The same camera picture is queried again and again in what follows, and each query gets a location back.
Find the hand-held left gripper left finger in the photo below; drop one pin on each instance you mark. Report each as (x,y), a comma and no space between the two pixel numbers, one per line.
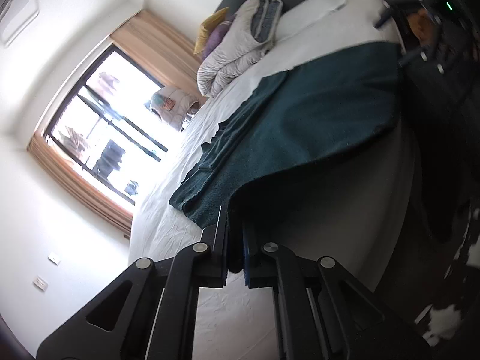
(217,255)

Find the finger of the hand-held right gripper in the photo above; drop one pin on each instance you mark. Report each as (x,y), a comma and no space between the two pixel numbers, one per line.
(386,17)
(412,57)

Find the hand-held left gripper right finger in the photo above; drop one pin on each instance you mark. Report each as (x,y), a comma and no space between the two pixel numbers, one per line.
(255,270)

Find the dark green sweater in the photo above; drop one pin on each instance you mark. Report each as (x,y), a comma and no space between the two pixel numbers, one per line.
(300,120)

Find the orange bag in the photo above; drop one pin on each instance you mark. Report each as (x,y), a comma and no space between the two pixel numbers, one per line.
(420,26)

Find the round bed with white sheet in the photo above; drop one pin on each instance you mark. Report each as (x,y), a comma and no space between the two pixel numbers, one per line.
(318,240)

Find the flat white pillow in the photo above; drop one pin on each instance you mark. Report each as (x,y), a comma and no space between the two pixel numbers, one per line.
(311,11)

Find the small dark hanging garment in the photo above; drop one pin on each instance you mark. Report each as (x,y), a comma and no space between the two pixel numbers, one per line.
(132,188)

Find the white puffer vest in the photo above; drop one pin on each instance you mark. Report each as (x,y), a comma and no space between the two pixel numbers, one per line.
(183,110)

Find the beige curtain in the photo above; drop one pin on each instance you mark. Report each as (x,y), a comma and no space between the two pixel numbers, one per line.
(82,191)
(157,45)

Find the folded grey duvet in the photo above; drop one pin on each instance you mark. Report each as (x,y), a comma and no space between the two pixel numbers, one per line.
(232,52)

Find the colourful patterned cloth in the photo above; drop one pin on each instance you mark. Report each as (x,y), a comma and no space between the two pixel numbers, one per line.
(167,104)

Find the black-framed glass balcony door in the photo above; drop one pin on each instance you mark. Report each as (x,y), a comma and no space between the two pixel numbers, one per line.
(112,120)

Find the purple pillow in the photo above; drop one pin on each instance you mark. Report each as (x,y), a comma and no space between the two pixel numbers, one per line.
(215,37)

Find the yellow pillow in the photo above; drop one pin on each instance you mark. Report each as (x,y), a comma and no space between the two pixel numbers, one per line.
(210,26)

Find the patterned hanging garment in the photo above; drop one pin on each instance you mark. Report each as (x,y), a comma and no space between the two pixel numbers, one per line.
(77,137)

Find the black and white patterned cloth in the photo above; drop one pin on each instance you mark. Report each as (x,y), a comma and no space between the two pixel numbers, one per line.
(446,322)

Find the grey hanging shirt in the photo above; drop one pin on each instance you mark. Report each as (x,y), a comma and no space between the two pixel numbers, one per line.
(108,80)

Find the white air conditioner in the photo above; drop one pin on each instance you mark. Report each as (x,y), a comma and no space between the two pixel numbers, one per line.
(20,15)

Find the white wall socket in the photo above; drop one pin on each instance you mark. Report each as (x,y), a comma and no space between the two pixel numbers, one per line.
(40,283)
(54,258)

